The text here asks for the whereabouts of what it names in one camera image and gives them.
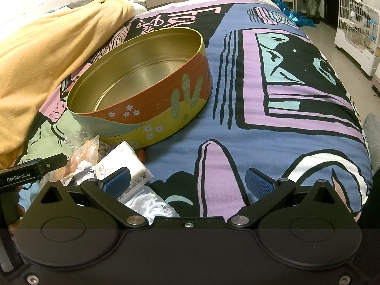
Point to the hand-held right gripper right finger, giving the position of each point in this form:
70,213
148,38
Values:
258,182

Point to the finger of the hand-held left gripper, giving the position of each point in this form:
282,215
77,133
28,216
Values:
52,163

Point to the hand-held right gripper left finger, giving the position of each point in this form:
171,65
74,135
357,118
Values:
117,182

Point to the white pink tissue pack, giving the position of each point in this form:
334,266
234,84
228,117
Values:
124,160

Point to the clear bag with orange contents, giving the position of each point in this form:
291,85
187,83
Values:
83,151

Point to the red orange tube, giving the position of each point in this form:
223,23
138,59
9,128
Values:
142,155

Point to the clear bag with white contents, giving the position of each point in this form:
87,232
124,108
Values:
148,203

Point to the round painted tin container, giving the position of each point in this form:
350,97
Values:
154,107

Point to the person's left hand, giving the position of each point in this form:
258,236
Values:
13,230

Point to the printed blanket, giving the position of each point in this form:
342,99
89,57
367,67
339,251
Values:
237,118

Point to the yellow fleece blanket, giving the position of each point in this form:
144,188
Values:
44,59

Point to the blue plastic bag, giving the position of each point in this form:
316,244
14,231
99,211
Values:
299,17

